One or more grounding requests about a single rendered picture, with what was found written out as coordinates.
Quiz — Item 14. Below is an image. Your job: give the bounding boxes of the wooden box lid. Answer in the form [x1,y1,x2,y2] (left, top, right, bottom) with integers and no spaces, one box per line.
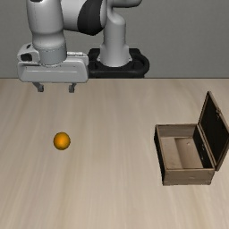
[197,90,229,172]

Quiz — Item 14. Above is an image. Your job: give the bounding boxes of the orange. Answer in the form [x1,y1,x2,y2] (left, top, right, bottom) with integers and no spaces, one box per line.
[53,131,72,151]

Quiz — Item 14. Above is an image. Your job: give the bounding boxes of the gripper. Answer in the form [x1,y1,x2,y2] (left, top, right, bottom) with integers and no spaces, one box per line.
[16,43,90,94]

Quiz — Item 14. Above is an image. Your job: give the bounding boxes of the wooden box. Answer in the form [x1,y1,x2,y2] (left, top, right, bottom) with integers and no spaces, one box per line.
[153,123,216,187]

